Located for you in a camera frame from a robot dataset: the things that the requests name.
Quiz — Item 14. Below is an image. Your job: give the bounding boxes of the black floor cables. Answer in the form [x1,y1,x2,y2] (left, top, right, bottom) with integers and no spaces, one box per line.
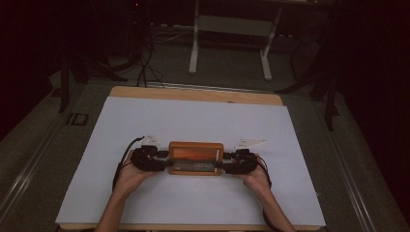
[136,32,166,89]

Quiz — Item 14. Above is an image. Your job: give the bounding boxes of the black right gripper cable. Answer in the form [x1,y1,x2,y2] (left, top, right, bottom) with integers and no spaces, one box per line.
[256,156,286,232]

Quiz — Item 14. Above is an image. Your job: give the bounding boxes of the wooden table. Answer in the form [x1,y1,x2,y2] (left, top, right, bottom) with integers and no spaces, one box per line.
[59,85,324,232]

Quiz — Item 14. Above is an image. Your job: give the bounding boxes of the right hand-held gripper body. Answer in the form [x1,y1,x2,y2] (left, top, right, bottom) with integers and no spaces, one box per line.
[225,137,267,175]

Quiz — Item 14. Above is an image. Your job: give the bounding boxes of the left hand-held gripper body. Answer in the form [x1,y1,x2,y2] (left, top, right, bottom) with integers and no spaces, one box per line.
[129,133,169,173]

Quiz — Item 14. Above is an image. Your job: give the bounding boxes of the wooden box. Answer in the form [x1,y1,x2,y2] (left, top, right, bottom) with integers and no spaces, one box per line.
[167,140,225,177]

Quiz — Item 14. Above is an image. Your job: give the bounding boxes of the metal floor rail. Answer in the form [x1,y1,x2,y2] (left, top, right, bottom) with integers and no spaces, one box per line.
[314,102,379,232]
[0,122,66,223]

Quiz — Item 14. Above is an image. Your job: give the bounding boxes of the white table mat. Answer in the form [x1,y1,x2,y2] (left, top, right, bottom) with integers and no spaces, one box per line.
[54,96,327,228]

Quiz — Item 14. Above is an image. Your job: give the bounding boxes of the white power strip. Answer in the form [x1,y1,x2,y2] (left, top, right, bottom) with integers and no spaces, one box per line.
[151,22,195,33]

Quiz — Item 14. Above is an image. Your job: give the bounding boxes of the white metal table frame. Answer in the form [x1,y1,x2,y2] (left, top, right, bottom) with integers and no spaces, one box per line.
[188,0,285,82]

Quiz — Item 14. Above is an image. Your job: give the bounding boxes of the dark grey bar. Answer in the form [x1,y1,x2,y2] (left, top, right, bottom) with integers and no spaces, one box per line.
[171,159,222,173]

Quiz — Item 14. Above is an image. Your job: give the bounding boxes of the person's left hand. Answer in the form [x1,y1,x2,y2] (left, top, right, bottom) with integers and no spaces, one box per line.
[113,150,157,198]

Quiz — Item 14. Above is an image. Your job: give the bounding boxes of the black stand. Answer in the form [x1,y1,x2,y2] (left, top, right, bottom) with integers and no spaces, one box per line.
[56,47,130,114]
[274,38,344,131]

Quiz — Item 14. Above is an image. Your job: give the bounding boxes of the person's right hand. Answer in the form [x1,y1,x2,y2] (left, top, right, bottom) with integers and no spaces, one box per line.
[237,154,274,195]

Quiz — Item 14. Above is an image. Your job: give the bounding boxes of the black floor bracket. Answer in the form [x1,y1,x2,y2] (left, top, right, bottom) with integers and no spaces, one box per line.
[65,112,90,127]

